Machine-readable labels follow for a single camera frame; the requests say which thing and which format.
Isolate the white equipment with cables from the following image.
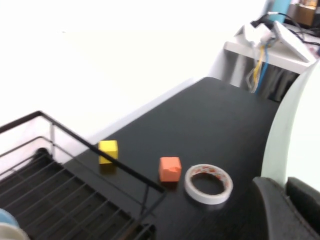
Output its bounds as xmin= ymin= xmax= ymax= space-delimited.
xmin=208 ymin=40 xmax=316 ymax=102

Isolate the white electronics box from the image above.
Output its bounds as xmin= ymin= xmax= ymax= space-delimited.
xmin=234 ymin=20 xmax=317 ymax=63

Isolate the brown cardboard box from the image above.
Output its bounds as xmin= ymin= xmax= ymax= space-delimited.
xmin=287 ymin=1 xmax=316 ymax=26

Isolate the yellow cable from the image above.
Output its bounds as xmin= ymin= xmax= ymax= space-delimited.
xmin=251 ymin=44 xmax=266 ymax=94

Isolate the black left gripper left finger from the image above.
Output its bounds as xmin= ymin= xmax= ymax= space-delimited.
xmin=251 ymin=176 xmax=320 ymax=240

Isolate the yellow foam cube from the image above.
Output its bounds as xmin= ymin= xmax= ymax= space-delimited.
xmin=98 ymin=139 xmax=119 ymax=165

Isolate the teal cylinder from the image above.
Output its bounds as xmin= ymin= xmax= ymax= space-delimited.
xmin=264 ymin=0 xmax=292 ymax=24

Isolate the white double-sided tape roll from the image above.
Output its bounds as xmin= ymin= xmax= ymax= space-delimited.
xmin=184 ymin=163 xmax=234 ymax=204

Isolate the black cable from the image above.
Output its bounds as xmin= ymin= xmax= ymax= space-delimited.
xmin=250 ymin=11 xmax=320 ymax=48

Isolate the blue cable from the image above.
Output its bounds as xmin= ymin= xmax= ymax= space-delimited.
xmin=255 ymin=41 xmax=270 ymax=95

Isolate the black wire dish rack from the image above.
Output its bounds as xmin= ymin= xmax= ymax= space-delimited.
xmin=0 ymin=110 xmax=166 ymax=240

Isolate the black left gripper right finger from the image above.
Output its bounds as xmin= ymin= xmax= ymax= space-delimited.
xmin=286 ymin=176 xmax=320 ymax=233

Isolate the light blue plate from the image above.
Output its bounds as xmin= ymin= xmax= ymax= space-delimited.
xmin=0 ymin=208 xmax=19 ymax=229

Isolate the orange foam cube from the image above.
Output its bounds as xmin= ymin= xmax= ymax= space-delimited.
xmin=158 ymin=156 xmax=182 ymax=183

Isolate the beige plate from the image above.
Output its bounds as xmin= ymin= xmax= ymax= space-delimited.
xmin=0 ymin=223 xmax=29 ymax=240

